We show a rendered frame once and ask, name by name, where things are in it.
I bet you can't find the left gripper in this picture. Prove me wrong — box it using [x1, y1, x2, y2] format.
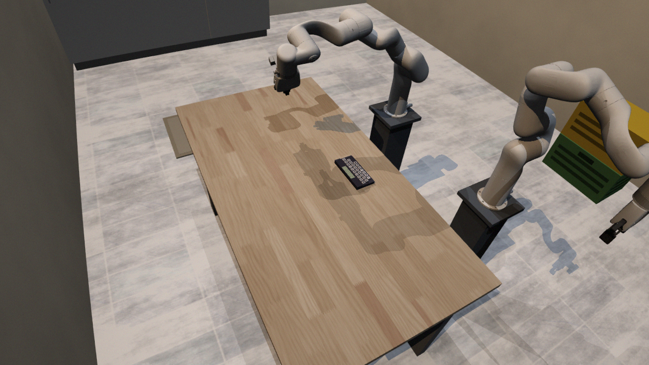
[599, 194, 649, 244]

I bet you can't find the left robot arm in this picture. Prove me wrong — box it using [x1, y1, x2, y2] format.
[477, 61, 649, 211]

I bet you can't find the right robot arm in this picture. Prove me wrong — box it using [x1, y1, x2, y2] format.
[269, 8, 429, 118]

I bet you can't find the dark grey keyboard case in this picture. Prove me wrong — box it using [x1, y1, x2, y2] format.
[335, 155, 375, 190]

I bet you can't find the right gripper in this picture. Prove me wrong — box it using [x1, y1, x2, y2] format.
[273, 68, 300, 96]

